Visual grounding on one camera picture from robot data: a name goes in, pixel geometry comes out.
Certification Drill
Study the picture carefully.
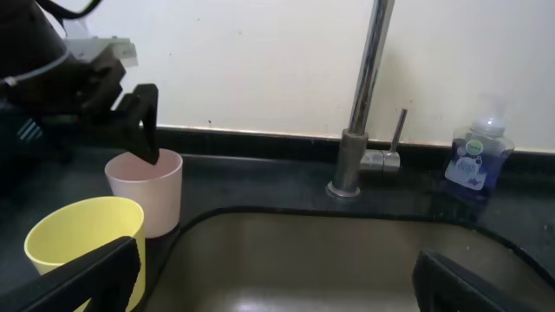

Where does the steel sink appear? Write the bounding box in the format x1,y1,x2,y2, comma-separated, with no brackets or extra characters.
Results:
142,206,555,312

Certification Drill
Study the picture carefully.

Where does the steel tap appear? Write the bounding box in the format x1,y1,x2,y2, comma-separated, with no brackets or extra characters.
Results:
325,0,408,199

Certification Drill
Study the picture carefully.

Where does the pink cup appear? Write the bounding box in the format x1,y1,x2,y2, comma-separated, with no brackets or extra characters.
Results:
104,147,184,239

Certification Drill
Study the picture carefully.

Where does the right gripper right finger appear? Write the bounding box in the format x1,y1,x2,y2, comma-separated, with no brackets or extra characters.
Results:
411,250,543,312

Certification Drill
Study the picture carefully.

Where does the black cable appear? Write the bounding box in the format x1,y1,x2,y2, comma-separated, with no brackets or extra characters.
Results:
36,0,104,21

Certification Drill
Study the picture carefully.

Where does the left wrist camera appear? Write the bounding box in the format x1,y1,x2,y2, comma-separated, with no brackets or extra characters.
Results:
63,36,140,69

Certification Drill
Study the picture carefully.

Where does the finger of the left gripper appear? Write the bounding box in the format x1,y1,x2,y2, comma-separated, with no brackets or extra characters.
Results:
114,83,160,166

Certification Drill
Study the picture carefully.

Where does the blue soap bottle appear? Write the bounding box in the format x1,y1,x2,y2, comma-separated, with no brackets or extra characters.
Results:
441,93,516,205

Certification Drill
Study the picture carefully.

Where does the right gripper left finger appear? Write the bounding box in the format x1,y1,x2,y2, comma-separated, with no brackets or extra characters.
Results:
0,236,142,312

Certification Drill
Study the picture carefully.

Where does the yellow cup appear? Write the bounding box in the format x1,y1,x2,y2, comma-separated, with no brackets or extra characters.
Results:
23,196,147,312

